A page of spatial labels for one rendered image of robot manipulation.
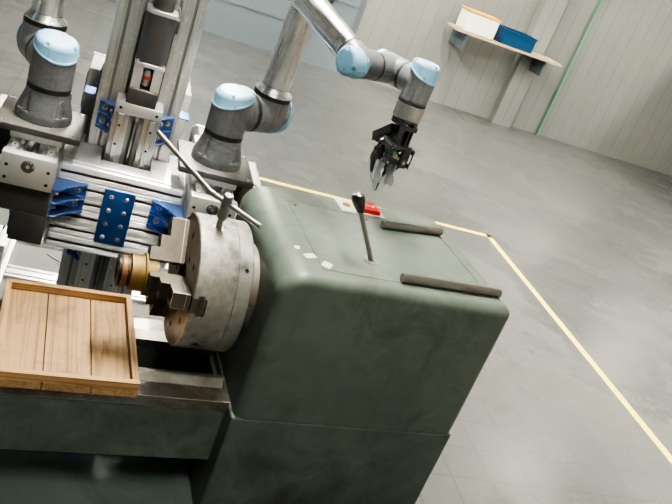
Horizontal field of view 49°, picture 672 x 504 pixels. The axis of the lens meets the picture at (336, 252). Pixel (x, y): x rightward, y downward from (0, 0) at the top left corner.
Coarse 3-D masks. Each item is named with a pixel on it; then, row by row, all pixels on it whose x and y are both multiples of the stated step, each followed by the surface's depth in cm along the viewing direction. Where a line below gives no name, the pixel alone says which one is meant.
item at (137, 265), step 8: (120, 256) 165; (128, 256) 166; (136, 256) 166; (144, 256) 167; (120, 264) 163; (128, 264) 164; (136, 264) 164; (144, 264) 165; (152, 264) 167; (120, 272) 163; (128, 272) 164; (136, 272) 164; (144, 272) 165; (120, 280) 164; (128, 280) 165; (136, 280) 164; (144, 280) 165; (128, 288) 166; (136, 288) 166; (144, 288) 166
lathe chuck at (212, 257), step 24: (192, 216) 172; (216, 216) 172; (192, 240) 168; (216, 240) 163; (192, 264) 164; (216, 264) 160; (192, 288) 160; (216, 288) 160; (168, 312) 178; (216, 312) 161; (168, 336) 174; (192, 336) 164; (216, 336) 165
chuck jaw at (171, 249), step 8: (176, 224) 172; (184, 224) 173; (168, 232) 174; (176, 232) 171; (184, 232) 172; (160, 240) 170; (168, 240) 170; (176, 240) 171; (184, 240) 172; (152, 248) 169; (160, 248) 169; (168, 248) 170; (176, 248) 171; (184, 248) 172; (152, 256) 168; (160, 256) 169; (168, 256) 170; (176, 256) 171; (184, 256) 171; (176, 264) 173; (184, 264) 174
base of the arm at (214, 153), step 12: (204, 132) 218; (204, 144) 217; (216, 144) 216; (228, 144) 216; (240, 144) 221; (192, 156) 219; (204, 156) 216; (216, 156) 216; (228, 156) 217; (240, 156) 222; (216, 168) 217; (228, 168) 219
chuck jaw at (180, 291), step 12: (156, 276) 164; (168, 276) 166; (180, 276) 168; (156, 288) 165; (168, 288) 162; (180, 288) 161; (168, 300) 161; (180, 300) 159; (192, 300) 159; (204, 300) 160; (192, 312) 160
